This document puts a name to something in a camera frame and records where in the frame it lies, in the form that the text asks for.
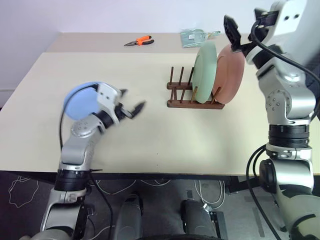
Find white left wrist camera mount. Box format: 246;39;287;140
96;83;121;111

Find black right shoulder cable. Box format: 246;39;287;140
245;144;285;240

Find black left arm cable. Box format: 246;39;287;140
58;84;100;152

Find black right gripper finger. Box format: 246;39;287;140
223;14;243;52
235;42;259;57

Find thin white floor cord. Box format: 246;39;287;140
7;175;40;209

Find blue plate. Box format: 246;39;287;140
62;81;103;121

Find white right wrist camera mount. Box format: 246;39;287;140
259;0;311;55

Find green plate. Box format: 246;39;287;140
191;40;218;104

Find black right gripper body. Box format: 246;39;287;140
253;8;280;30

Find white floor cable loops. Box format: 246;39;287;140
194;179;226;210

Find black table frame leg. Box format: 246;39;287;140
224;175;261;195

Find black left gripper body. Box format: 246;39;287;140
113;96;134;121

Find black shoulder cable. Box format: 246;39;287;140
87;169;116;240
245;144;285;240

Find wooden dish rack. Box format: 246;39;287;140
166;65;226;110

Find pink plate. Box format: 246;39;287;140
212;44;246;104

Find dark blue fabric object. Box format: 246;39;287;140
305;56;320;121

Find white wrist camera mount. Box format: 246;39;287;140
96;83;121;111
259;0;311;55

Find dark rounded robot foot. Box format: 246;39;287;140
115;193;145;237
180;198;217;237

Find orange handled pliers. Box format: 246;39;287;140
123;35;155;47

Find clear plastic bag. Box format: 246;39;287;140
180;28;209;49

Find black left shoulder cable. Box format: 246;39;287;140
87;169;116;240

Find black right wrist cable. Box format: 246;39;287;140
248;21;320;83

